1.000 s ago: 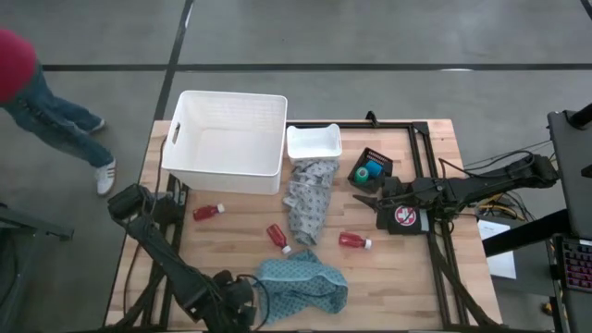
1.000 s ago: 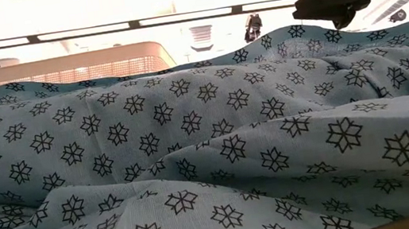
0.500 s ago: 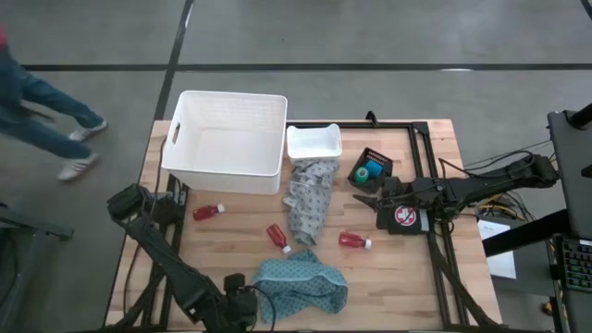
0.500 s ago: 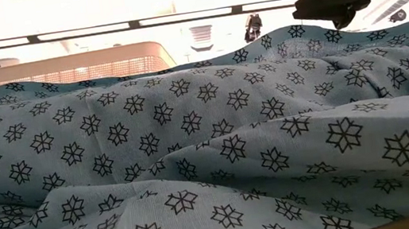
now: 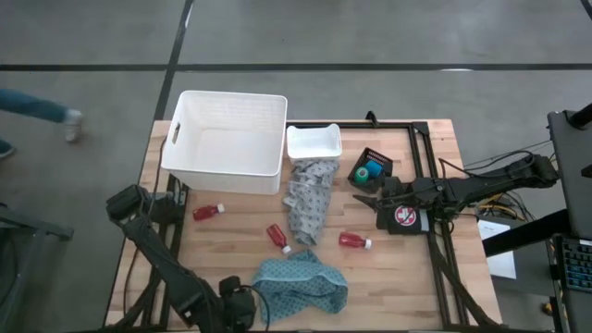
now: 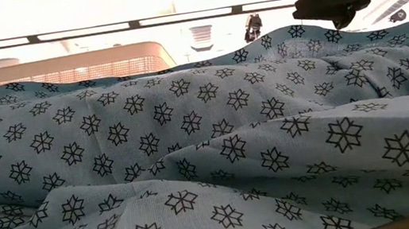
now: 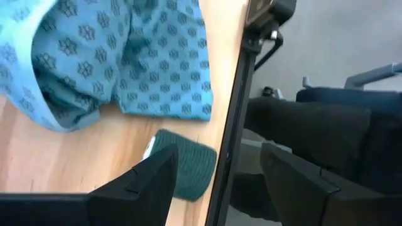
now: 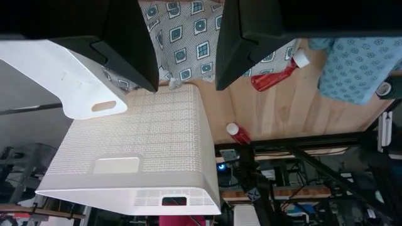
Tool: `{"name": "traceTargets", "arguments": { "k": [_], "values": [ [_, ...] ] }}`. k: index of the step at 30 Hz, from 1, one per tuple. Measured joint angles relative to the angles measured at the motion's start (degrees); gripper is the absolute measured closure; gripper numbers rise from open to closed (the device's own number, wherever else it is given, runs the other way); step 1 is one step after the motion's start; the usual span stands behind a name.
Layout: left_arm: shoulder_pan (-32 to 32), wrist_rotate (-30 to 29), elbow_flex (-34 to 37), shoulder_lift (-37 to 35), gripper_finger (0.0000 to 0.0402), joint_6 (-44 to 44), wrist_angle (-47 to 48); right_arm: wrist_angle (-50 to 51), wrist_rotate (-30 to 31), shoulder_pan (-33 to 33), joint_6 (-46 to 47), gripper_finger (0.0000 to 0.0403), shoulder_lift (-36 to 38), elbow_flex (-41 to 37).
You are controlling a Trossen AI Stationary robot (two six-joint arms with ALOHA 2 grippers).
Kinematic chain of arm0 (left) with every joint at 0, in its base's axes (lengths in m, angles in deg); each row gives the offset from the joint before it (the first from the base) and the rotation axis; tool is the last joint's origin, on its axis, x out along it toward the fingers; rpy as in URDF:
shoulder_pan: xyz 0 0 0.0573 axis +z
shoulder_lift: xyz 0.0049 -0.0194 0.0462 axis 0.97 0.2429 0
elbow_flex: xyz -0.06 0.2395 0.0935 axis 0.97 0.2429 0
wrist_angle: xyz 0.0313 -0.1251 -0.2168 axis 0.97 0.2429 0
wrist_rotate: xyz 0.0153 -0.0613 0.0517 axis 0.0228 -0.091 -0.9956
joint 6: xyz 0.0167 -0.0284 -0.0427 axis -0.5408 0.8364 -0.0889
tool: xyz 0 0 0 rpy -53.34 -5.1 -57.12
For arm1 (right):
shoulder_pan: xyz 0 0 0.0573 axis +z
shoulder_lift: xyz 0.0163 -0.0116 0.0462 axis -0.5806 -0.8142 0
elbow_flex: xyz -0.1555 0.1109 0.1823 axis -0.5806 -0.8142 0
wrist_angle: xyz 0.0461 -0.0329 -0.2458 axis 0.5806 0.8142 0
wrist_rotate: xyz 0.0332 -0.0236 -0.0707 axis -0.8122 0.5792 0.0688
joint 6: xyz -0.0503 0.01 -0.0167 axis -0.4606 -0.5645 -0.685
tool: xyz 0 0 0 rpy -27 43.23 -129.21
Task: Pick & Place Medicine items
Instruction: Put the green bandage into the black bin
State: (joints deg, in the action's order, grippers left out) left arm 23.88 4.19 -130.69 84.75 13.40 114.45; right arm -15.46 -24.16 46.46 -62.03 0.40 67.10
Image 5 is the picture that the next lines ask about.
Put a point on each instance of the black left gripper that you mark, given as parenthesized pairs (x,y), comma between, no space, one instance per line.
(238,310)

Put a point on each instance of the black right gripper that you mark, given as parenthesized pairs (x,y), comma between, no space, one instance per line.
(401,193)

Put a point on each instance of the green bandage roll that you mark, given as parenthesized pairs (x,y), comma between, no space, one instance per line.
(361,174)

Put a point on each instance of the red bottle with white cap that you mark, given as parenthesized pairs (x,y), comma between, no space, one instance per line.
(351,240)
(205,213)
(276,235)

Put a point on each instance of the grey square-print cloth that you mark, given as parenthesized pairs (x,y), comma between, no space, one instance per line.
(310,199)

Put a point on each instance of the teal star-print cloth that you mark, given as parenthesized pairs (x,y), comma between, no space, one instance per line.
(300,287)

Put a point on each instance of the small white plastic bin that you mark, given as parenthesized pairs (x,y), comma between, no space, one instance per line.
(314,148)

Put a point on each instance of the large white plastic basket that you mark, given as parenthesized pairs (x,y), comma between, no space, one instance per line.
(222,152)

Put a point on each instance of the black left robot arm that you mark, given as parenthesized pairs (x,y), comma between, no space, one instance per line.
(157,259)

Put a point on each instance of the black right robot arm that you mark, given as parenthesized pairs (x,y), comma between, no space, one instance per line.
(485,185)

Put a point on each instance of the blue bandage roll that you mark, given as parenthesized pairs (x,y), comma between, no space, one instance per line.
(374,168)

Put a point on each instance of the black first aid kit pouch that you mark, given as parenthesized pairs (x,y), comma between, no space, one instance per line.
(405,217)

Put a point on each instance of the small black plastic crate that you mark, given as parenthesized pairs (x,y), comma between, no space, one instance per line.
(381,159)

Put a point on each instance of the white paper sheet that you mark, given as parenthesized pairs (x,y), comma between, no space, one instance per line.
(504,266)

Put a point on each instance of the black stand bar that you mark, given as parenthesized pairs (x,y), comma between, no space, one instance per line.
(522,233)

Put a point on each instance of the backlit black keyboard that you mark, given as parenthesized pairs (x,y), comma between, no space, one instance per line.
(578,263)

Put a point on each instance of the grey metal rack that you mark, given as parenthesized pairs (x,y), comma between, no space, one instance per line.
(28,224)

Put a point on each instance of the person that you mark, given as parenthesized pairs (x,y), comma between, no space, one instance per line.
(32,106)

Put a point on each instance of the black aluminium table frame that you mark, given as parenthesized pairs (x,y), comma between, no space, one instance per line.
(351,125)

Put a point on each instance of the black frame clamp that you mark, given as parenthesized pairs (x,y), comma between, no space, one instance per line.
(372,118)

